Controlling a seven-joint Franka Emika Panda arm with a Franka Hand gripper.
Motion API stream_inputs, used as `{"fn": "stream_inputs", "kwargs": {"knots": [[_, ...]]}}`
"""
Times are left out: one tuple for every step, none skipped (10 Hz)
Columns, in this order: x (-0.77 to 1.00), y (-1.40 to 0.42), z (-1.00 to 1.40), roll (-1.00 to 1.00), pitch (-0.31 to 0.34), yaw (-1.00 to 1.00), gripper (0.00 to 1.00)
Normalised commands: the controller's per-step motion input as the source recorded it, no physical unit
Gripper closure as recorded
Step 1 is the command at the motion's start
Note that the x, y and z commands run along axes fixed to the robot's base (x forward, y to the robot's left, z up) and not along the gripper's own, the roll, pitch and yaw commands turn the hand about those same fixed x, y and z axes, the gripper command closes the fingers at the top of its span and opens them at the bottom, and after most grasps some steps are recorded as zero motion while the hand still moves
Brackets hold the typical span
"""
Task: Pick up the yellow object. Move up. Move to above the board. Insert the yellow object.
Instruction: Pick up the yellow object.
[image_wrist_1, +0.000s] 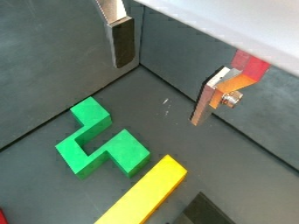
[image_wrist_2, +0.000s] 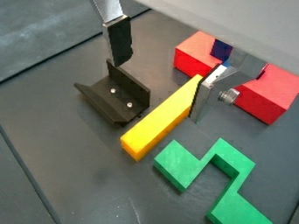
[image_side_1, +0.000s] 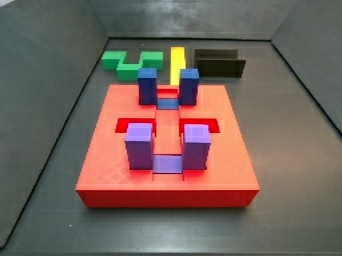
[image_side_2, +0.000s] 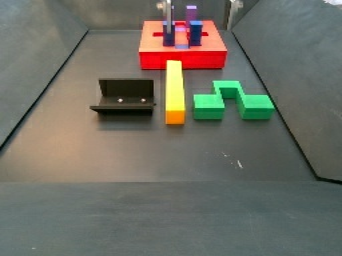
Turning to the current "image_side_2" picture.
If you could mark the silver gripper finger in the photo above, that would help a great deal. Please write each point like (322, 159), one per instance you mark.
(235, 6)
(166, 6)

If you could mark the long yellow block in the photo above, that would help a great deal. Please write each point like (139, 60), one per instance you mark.
(175, 103)

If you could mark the red slotted board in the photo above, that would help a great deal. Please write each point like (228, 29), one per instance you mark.
(207, 56)

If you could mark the purple upright block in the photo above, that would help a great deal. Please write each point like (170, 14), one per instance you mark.
(191, 10)

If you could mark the right dark blue block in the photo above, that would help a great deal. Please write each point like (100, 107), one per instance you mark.
(195, 32)

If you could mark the dark blue block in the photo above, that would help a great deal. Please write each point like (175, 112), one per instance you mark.
(168, 35)
(195, 32)

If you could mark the left dark blue block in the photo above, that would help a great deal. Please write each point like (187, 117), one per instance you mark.
(168, 35)

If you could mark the black angle bracket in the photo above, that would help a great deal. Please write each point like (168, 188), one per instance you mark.
(126, 95)

